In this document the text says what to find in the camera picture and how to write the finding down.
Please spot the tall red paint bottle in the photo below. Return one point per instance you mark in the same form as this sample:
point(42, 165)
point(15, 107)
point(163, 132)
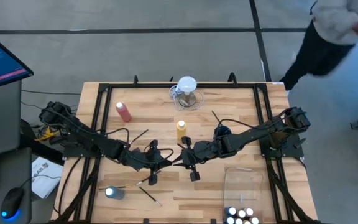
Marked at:
point(124, 113)

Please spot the white mushroom lamp metal base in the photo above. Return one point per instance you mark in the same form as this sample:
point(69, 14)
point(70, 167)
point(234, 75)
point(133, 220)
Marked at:
point(186, 84)

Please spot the clear plastic bin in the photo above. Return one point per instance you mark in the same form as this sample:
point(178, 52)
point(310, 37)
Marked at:
point(244, 186)

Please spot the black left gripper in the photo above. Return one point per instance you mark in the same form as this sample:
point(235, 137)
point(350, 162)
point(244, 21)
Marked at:
point(145, 158)

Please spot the person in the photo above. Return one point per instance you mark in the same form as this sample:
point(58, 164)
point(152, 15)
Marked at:
point(331, 18)

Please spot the grey-blue plastic cup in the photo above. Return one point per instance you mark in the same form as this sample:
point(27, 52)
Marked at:
point(224, 130)

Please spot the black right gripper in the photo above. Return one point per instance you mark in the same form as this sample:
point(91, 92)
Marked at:
point(204, 152)

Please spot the tall grey-blue paint bottle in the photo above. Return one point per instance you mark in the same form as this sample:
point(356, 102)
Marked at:
point(117, 193)

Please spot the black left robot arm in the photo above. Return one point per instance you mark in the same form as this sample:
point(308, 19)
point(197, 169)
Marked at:
point(104, 144)

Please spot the white paper booklet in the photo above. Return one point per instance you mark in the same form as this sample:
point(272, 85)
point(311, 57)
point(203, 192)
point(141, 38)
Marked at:
point(45, 179)

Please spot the small yellow paint bottle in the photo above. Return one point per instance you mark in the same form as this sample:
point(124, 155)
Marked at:
point(246, 222)

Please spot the black paintbrush silver ferrule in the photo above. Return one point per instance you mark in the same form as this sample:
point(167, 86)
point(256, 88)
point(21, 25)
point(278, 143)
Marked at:
point(113, 187)
point(150, 196)
point(216, 117)
point(145, 179)

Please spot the pink paint bottle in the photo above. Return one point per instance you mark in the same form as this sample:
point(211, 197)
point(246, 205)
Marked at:
point(241, 213)

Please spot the dark brown paint bottle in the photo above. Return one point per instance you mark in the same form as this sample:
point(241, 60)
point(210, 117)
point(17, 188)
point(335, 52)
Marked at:
point(254, 220)

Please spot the black computer mouse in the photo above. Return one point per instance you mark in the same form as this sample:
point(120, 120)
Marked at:
point(11, 202)

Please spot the terracotta paint bottle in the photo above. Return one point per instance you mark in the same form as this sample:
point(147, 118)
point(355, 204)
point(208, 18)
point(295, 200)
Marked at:
point(249, 211)

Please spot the light blue paint bottle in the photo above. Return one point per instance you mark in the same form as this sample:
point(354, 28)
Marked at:
point(231, 211)

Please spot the orange paint bottle black label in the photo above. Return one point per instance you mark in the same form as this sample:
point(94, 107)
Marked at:
point(238, 221)

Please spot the tall yellow paint bottle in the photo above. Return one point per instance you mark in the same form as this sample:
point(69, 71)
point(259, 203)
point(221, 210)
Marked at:
point(181, 132)

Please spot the black aluminium table frame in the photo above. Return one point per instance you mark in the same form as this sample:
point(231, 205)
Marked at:
point(179, 85)

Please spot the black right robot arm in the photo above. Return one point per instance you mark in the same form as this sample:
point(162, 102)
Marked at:
point(259, 132)

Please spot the dark blue paint bottle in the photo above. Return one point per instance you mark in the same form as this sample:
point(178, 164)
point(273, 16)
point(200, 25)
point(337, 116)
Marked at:
point(229, 220)

